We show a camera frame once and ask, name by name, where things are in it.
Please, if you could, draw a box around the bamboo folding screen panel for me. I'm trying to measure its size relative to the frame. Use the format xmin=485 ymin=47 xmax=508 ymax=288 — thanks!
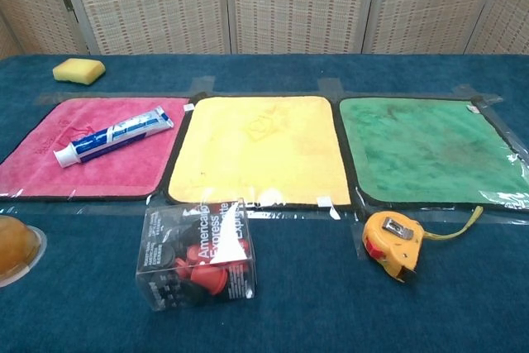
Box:
xmin=363 ymin=0 xmax=510 ymax=55
xmin=225 ymin=0 xmax=378 ymax=55
xmin=53 ymin=0 xmax=237 ymax=55
xmin=0 ymin=0 xmax=100 ymax=59
xmin=466 ymin=0 xmax=529 ymax=55

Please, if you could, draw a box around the green microfiber cloth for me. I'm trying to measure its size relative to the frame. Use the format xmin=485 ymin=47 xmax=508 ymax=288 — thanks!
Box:
xmin=337 ymin=95 xmax=529 ymax=210

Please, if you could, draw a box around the clear box of coffee capsules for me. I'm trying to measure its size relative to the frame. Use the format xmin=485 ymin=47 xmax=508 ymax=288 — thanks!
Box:
xmin=135 ymin=198 xmax=258 ymax=312

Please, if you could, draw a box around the yellow microfiber cloth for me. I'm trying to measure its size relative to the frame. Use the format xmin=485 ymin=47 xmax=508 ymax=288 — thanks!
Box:
xmin=163 ymin=94 xmax=355 ymax=208

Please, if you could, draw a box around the pink microfiber cloth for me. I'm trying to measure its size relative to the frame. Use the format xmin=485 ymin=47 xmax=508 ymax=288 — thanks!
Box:
xmin=0 ymin=96 xmax=191 ymax=201

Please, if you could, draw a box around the blue white toothpaste tube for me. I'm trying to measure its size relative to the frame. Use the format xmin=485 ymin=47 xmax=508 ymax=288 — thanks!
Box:
xmin=52 ymin=105 xmax=174 ymax=169

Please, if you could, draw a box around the orange jelly cup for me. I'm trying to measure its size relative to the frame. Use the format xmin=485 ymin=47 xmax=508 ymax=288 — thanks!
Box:
xmin=0 ymin=215 xmax=48 ymax=288

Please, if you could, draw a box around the clear plastic sheet with tape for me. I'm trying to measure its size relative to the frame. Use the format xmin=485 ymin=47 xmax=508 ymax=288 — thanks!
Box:
xmin=0 ymin=75 xmax=529 ymax=257

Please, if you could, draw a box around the yellow sponge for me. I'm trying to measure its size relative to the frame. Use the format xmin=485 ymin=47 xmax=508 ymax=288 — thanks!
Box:
xmin=52 ymin=58 xmax=107 ymax=87

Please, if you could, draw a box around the blue felt table cover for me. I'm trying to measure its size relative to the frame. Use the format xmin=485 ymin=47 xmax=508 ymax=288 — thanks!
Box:
xmin=0 ymin=53 xmax=529 ymax=353

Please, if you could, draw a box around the yellow tape measure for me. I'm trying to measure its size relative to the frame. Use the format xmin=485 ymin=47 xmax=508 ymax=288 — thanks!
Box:
xmin=361 ymin=205 xmax=484 ymax=284

